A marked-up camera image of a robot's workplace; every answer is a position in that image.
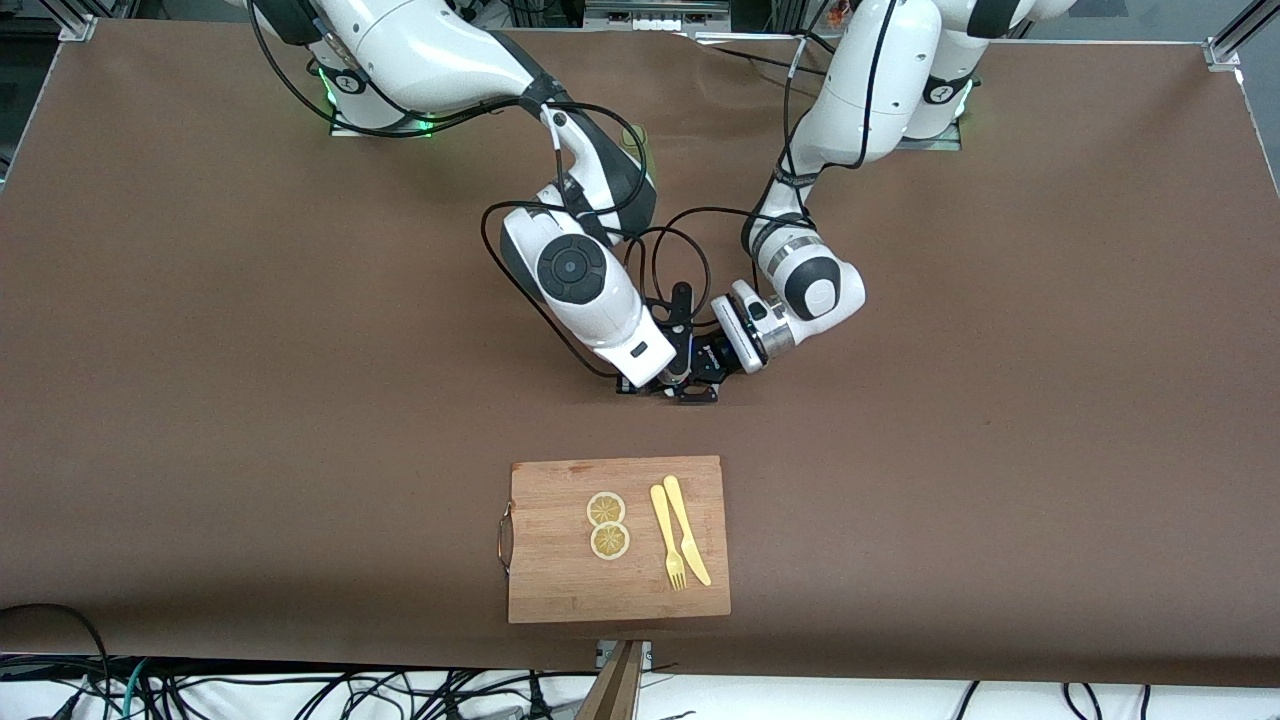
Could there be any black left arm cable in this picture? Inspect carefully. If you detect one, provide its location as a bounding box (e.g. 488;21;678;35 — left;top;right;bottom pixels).
650;0;901;333

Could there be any grey power strip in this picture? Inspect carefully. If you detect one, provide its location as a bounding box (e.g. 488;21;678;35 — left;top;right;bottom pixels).
585;0;731;33

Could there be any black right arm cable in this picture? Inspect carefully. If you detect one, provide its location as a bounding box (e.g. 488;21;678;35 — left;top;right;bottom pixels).
248;0;661;383

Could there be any yellow plastic fork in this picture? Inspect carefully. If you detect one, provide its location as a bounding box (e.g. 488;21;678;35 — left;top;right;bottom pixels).
650;484;688;592

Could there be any wooden cutting board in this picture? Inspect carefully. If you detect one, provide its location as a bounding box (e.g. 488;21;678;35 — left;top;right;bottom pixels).
498;455;732;625

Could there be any aluminium frame corner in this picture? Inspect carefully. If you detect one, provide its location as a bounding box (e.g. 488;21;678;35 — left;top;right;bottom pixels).
1205;0;1280;73
40;0;101;43

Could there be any black looped floor cable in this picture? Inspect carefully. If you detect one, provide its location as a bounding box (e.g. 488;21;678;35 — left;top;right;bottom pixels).
0;602;113;720

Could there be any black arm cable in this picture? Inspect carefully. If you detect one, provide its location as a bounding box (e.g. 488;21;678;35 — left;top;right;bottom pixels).
650;0;901;333
248;0;661;383

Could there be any yellow plastic knife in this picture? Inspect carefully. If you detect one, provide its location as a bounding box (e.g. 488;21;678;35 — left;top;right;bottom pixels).
663;475;713;587

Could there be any brown table cover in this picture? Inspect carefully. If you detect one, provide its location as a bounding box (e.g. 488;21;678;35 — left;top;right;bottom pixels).
0;18;1280;691

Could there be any wooden post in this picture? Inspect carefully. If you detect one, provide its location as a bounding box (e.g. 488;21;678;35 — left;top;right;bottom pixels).
575;640;646;720

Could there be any teal floor cable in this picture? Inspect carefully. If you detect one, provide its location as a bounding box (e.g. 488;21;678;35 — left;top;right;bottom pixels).
118;658;149;720

